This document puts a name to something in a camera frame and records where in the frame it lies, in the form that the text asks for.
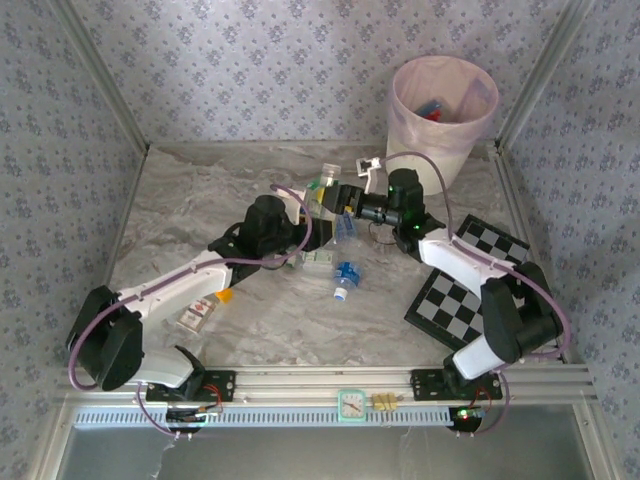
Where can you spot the circuit board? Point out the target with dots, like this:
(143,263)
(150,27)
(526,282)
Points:
(467,415)
(187,416)

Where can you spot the white trash bin with liner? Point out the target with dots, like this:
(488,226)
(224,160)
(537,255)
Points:
(470,85)

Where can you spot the clear bottle blue print label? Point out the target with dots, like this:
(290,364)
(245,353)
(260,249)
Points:
(345,227)

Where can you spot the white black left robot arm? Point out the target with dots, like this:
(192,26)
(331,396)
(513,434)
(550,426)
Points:
(175,285)

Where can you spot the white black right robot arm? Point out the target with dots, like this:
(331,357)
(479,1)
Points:
(460,260)

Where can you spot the wide aluminium side rail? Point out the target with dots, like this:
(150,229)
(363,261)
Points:
(506,167)

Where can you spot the blue-label bottle white cap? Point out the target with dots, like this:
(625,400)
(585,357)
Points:
(348,272)
(430,106)

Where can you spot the left circuit board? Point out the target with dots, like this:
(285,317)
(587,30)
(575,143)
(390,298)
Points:
(187,416)

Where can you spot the narrow aluminium side rail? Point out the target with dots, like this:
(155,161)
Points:
(120,225)

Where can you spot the red-label bottle yellow cap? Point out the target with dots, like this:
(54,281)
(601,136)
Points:
(197,315)

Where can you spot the aluminium table rail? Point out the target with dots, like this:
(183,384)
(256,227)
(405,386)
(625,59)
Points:
(310,380)

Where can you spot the aluminium frame post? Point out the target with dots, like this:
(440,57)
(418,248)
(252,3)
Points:
(103,75)
(540,75)

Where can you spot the green-white label bottle clear cap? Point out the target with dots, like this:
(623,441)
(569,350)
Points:
(330,172)

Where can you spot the grey metal panel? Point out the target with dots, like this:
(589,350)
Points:
(320,455)

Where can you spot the small mint green clock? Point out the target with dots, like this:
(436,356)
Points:
(351,406)

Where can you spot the black grey chessboard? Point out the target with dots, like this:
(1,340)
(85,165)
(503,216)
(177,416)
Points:
(440,305)

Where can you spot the right circuit board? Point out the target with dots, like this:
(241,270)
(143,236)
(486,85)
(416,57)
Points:
(467,415)

